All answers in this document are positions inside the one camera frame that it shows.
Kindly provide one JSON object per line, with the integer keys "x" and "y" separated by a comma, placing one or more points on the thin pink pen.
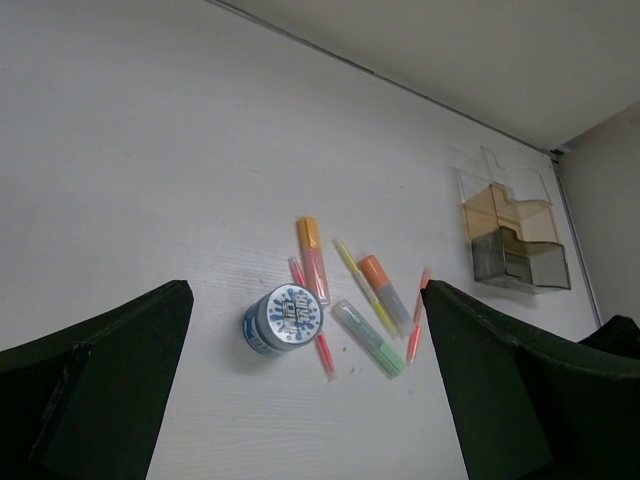
{"x": 320, "y": 339}

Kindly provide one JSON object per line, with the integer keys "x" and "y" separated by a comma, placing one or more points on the yellow-capped pink highlighter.
{"x": 312, "y": 257}

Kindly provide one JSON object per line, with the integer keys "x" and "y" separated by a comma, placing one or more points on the tiered acrylic organizer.
{"x": 510, "y": 225}

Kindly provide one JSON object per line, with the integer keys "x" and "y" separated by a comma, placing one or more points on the orange-capped clear highlighter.
{"x": 387, "y": 295}

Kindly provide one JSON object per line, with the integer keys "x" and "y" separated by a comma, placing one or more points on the green-capped clear highlighter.
{"x": 378, "y": 349}

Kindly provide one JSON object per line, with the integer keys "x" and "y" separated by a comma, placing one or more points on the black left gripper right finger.
{"x": 528, "y": 404}

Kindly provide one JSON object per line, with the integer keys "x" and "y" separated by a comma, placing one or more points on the blue round putty jar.
{"x": 277, "y": 323}

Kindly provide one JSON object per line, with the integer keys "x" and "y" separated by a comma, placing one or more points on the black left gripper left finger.
{"x": 88, "y": 401}

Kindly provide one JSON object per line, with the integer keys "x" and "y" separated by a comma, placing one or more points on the thin orange pen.
{"x": 414, "y": 339}

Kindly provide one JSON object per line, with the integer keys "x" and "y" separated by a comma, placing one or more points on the thin yellow pen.
{"x": 364, "y": 286}

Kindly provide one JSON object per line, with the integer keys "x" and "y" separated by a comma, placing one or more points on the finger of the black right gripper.
{"x": 618, "y": 336}

